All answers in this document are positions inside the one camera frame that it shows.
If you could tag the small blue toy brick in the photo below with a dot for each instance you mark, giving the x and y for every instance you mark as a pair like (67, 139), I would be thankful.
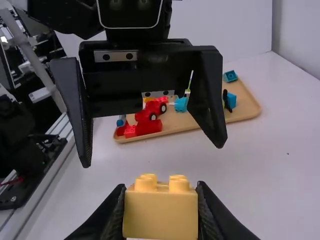
(120, 122)

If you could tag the light blue toy brick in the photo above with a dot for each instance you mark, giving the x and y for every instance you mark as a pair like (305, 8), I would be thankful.
(233, 100)

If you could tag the teal toy brick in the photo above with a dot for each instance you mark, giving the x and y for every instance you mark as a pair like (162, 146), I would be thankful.
(230, 76)
(180, 105)

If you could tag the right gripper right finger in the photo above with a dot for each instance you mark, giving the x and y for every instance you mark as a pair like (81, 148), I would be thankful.
(215, 217)

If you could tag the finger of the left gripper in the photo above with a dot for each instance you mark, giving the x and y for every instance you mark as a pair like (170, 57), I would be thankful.
(210, 100)

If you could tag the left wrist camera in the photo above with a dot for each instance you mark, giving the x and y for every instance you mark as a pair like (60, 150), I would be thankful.
(130, 15)

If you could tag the tan tray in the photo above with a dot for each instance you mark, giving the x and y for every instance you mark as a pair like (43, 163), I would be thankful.
(175, 125)

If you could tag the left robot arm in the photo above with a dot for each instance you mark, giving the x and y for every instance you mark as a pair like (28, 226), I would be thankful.
(62, 17)

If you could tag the silver rails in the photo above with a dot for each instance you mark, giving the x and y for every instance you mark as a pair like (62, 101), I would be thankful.
(60, 125)

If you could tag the small red toy brick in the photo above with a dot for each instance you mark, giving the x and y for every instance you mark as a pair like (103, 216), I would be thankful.
(130, 131)

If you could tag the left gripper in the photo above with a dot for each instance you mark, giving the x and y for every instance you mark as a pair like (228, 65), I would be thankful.
(125, 80)

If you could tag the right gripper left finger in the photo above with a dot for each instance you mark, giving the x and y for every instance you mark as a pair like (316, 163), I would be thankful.
(107, 217)

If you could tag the white toy brick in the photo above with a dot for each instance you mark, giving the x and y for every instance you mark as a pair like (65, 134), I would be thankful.
(190, 80)

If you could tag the yellow toy car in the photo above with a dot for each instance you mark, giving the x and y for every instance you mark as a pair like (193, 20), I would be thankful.
(160, 212)

